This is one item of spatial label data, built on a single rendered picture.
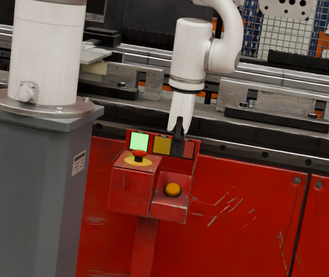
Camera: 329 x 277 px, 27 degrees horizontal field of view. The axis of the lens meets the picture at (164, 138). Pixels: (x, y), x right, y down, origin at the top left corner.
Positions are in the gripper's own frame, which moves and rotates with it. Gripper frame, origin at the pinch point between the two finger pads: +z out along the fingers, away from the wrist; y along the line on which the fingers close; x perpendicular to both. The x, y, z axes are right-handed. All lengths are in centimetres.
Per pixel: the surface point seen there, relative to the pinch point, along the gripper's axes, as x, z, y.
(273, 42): 38, 46, -443
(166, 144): -3.9, 4.0, -12.9
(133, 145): -12.7, 5.8, -12.7
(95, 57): -27.5, -13.6, -24.0
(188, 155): 2.1, 5.9, -12.7
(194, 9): -8, -21, -95
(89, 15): -35, -21, -45
